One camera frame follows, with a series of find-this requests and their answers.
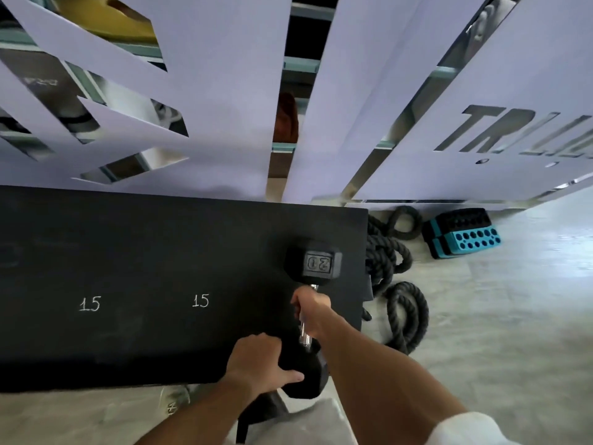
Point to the person's right hand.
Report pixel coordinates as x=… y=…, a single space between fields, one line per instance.
x=315 y=312

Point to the person's left hand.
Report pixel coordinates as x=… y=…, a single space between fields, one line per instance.
x=259 y=361

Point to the large black hex dumbbell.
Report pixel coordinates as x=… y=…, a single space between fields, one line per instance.
x=315 y=264

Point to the black dumbbell rack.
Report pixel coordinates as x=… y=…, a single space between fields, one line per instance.
x=139 y=254

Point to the person's right forearm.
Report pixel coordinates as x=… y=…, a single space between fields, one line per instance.
x=380 y=380

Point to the person's left forearm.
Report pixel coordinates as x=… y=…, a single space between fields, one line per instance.
x=199 y=421

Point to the white shirt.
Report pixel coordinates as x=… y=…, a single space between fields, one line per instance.
x=315 y=426

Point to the teal and black step platform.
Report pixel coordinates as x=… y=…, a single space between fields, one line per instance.
x=472 y=238

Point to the brown padded item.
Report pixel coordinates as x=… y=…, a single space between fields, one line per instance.
x=286 y=118

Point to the white cutout partition panel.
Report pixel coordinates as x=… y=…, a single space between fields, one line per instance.
x=231 y=88

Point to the teal metal shelving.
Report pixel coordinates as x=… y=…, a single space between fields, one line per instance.
x=301 y=64

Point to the yellow cushion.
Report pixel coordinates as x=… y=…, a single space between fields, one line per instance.
x=106 y=18

